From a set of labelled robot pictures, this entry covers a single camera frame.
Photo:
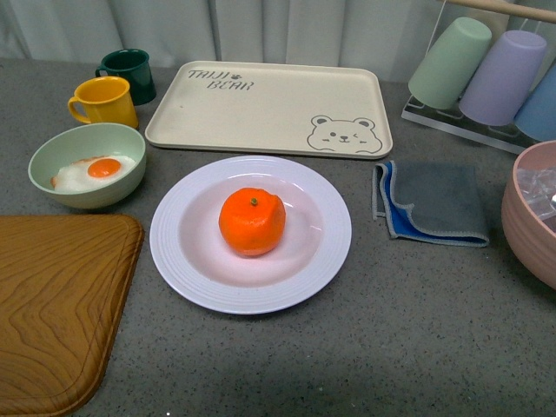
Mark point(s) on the orange mandarin fruit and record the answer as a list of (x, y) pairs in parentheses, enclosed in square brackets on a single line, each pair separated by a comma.
[(252, 221)]

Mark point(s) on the white round plate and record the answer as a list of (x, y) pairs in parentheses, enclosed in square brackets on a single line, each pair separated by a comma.
[(190, 254)]

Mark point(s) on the beige bear serving tray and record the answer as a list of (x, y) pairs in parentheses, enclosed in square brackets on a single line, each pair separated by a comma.
[(273, 108)]

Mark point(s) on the grey blue folded cloth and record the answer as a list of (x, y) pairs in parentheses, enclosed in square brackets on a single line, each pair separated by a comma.
[(431, 202)]

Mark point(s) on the fake fried egg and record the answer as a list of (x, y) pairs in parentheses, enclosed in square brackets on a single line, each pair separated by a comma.
[(91, 173)]

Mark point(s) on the yellow enamel mug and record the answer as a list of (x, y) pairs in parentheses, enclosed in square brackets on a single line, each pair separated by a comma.
[(104, 99)]

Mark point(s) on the dark green enamel mug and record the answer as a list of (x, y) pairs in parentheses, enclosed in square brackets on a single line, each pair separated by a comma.
[(133, 66)]

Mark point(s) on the light green bowl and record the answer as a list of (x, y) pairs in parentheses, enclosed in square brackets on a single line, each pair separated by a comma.
[(97, 139)]

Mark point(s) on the light green plastic cup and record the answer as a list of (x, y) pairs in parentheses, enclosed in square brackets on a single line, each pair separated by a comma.
[(450, 63)]

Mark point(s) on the wooden cutting board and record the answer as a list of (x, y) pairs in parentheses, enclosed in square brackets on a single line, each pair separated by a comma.
[(64, 283)]

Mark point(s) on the clear acrylic cup rack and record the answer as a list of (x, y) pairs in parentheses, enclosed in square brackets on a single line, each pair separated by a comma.
[(452, 121)]

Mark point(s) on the pink ribbed bowl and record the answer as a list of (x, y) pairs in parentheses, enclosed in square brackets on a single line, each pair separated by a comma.
[(530, 239)]

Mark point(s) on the purple plastic cup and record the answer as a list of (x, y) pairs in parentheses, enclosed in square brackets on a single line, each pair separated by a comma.
[(501, 83)]

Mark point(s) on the blue plastic cup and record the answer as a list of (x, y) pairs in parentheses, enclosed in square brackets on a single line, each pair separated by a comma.
[(536, 117)]

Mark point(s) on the wooden rack handle bar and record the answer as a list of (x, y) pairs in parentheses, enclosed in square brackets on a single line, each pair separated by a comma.
[(511, 9)]

